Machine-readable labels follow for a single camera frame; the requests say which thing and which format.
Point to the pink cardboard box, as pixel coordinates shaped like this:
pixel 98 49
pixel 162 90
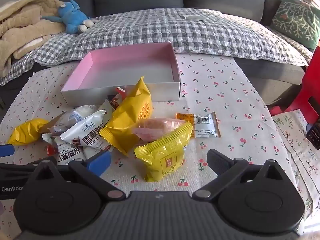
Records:
pixel 130 65

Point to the small yellow snack packet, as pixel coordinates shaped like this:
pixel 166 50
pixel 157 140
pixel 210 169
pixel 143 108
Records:
pixel 25 132

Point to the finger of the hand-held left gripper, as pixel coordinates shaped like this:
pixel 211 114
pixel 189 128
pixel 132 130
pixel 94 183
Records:
pixel 15 168
pixel 6 151

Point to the small white flat box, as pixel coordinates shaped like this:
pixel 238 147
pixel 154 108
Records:
pixel 195 17

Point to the cherry print tablecloth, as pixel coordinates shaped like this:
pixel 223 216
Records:
pixel 225 92

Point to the white nut snack packet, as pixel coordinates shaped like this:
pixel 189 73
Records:
pixel 87 132
pixel 70 155

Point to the grey checkered quilt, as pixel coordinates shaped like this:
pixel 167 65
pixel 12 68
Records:
pixel 175 30

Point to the pink snack packet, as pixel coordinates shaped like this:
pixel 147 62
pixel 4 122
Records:
pixel 155 127

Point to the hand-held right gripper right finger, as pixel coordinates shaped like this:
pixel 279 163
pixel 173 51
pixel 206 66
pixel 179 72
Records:
pixel 217 161

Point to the red plastic stool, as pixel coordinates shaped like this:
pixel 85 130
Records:
pixel 308 80

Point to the dark red snack packet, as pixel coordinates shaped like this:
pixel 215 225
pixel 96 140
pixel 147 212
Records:
pixel 116 100

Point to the small red snack packet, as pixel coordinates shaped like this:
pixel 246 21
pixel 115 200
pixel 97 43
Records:
pixel 51 150

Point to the green patterned pillow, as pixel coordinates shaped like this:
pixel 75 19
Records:
pixel 297 22

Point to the clear white snack packet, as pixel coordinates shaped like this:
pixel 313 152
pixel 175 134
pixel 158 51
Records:
pixel 75 116

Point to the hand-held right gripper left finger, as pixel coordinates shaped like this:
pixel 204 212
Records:
pixel 100 160

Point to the beige quilted jacket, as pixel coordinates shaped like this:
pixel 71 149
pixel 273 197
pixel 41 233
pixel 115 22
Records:
pixel 25 25

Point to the floral cloth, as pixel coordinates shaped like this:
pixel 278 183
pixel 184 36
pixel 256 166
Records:
pixel 295 140

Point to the blue plush toy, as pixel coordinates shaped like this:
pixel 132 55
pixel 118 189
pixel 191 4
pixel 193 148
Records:
pixel 72 17

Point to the orange and white snack packet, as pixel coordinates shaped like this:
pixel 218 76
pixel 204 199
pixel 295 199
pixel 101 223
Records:
pixel 203 126

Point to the black device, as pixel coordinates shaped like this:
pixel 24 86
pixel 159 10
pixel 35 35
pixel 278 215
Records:
pixel 315 135

